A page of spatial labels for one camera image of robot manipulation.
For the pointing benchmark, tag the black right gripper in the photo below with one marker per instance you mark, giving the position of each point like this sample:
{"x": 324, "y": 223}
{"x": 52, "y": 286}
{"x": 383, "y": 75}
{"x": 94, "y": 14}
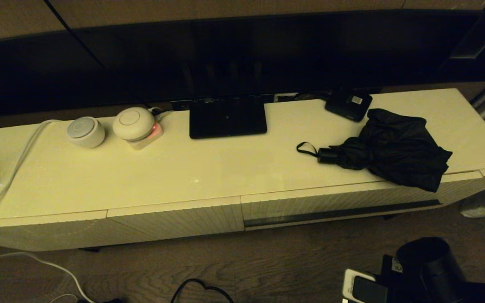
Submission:
{"x": 394, "y": 282}

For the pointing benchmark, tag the white cabinet drawer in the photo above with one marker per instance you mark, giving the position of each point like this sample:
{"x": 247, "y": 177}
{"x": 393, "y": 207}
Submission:
{"x": 310, "y": 206}

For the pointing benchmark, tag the black umbrella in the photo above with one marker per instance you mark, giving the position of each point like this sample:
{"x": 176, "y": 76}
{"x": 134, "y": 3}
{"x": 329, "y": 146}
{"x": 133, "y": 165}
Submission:
{"x": 394, "y": 151}

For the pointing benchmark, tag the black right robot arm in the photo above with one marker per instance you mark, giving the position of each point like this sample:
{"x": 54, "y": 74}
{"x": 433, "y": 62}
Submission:
{"x": 432, "y": 265}

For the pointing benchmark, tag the white ribbed cabinet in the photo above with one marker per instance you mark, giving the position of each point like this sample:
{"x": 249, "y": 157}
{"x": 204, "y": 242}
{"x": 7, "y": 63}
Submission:
{"x": 225, "y": 168}

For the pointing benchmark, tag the black set-top box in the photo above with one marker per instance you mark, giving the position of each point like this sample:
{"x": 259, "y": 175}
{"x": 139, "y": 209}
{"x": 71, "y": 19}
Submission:
{"x": 345, "y": 107}

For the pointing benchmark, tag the white ribbed cabinet door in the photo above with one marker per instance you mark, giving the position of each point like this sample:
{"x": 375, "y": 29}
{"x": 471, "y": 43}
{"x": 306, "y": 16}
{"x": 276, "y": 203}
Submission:
{"x": 175, "y": 221}
{"x": 36, "y": 233}

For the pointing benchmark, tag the black flat screen television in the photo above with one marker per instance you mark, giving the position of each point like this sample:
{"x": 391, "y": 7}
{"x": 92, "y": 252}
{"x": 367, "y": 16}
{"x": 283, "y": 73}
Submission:
{"x": 289, "y": 50}

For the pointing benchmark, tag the white power strip red light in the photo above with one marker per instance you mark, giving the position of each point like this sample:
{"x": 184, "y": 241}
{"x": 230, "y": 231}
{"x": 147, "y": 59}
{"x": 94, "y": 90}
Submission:
{"x": 145, "y": 144}

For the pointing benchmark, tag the cream round dome device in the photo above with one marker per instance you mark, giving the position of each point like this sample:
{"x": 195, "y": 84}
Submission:
{"x": 133, "y": 124}

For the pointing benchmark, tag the white speaker with grey top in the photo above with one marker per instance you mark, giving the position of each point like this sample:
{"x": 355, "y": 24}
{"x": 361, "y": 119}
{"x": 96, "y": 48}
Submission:
{"x": 86, "y": 134}

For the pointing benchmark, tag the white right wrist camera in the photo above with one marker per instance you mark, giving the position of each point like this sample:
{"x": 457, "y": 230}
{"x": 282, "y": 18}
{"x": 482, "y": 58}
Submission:
{"x": 349, "y": 286}

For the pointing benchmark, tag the black television pedestal base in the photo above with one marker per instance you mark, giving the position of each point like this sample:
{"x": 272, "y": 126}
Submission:
{"x": 225, "y": 122}

